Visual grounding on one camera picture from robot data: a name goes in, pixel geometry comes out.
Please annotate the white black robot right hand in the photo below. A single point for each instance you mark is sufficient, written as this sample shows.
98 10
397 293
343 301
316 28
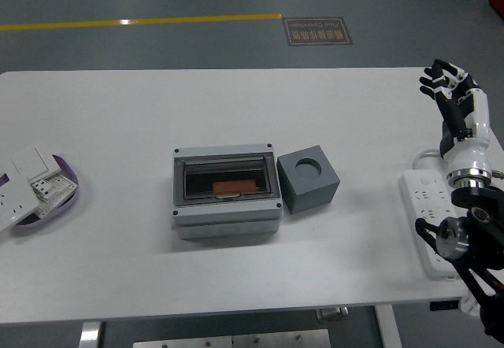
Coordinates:
472 143

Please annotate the orange cylinder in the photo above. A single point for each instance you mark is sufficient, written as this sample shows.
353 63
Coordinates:
232 187

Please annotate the grey box with clear lid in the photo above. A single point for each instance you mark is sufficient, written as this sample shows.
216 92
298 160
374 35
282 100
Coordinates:
224 218

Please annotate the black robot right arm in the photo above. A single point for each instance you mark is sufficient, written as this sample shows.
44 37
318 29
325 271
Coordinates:
472 226

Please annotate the grey cube with round hole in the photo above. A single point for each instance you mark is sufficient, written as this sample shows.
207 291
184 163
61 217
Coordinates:
315 194

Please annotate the white power strip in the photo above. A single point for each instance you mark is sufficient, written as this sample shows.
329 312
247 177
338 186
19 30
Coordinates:
425 198

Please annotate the black table control panel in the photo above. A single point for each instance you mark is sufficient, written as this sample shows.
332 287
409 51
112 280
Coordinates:
444 306

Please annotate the brown floor sign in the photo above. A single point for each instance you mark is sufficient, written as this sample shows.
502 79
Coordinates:
317 31

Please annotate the white table leg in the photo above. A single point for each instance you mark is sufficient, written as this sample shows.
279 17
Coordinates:
90 336
388 328

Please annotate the purple plastic tray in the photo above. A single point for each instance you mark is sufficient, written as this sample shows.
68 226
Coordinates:
59 214

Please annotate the white socket insert module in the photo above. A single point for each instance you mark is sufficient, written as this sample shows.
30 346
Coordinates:
55 188

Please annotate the large white socket panel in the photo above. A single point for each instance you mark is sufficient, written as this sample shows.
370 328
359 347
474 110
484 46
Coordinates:
15 202

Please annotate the silver table bracket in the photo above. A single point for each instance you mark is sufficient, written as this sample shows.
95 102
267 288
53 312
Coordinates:
332 313

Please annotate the grey metal base plate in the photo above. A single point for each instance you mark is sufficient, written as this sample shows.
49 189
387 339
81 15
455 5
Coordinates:
232 340

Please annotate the white switch plate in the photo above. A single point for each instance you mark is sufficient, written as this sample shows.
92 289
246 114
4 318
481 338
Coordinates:
35 163

